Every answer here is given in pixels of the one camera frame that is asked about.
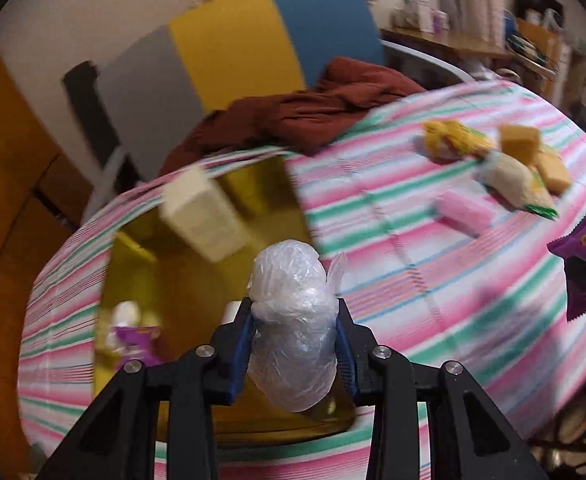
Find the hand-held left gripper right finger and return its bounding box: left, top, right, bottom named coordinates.
left=330, top=297, right=549, bottom=480

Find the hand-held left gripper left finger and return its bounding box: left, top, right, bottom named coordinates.
left=35, top=297, right=256, bottom=480

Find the purple snack packet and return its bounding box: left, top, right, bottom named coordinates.
left=547, top=205, right=586, bottom=322
left=107, top=325, right=163, bottom=372

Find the plastic-wrapped white bun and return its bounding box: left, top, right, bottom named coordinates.
left=247, top=239, right=349, bottom=414

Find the gold tin tray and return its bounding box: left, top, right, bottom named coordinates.
left=93, top=152, right=359, bottom=443

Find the tan sponge cake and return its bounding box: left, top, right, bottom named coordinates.
left=498, top=125, right=542, bottom=166
left=533, top=152, right=572, bottom=194

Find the white snack packet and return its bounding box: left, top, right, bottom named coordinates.
left=112, top=302, right=142, bottom=332

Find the cream cardboard box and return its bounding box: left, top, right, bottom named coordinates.
left=160, top=167, right=252, bottom=264

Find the pink snack packet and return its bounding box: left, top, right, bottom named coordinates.
left=435, top=192, right=495, bottom=236

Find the yellow snack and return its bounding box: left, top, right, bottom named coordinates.
left=420, top=120, right=495, bottom=162

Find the striped tablecloth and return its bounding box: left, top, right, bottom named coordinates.
left=18, top=77, right=586, bottom=480

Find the cluttered wooden shelf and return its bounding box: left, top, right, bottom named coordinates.
left=516, top=0, right=576, bottom=83

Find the dark red cloth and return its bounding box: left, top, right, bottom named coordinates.
left=160, top=57, right=426, bottom=176

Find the wooden side table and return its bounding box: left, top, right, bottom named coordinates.
left=380, top=27, right=511, bottom=63

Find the black rolled mat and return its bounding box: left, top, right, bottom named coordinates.
left=63, top=60, right=124, bottom=166

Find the wooden wardrobe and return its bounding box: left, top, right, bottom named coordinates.
left=0, top=22, right=96, bottom=461

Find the grey yellow blue chair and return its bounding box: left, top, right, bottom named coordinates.
left=63, top=0, right=474, bottom=196

